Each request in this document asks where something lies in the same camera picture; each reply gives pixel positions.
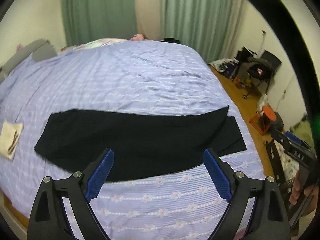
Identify black pants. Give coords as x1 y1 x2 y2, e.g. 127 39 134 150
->
35 107 246 182

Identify person's right hand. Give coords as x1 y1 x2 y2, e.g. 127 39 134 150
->
290 171 318 217

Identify black metal rack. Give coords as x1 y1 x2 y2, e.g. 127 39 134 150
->
265 139 286 187

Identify olive green clothes pile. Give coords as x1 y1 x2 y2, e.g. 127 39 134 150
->
290 114 315 148

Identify folded beige cloth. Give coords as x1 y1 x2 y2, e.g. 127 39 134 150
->
0 121 23 161

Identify black chair with clothes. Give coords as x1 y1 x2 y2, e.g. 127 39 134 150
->
232 47 282 94

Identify green curtain right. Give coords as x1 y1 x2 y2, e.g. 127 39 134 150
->
161 0 246 63

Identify green curtain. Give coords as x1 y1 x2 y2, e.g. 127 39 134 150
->
161 0 246 63
61 0 138 46

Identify green curtain left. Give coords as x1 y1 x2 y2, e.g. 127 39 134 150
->
61 0 138 46

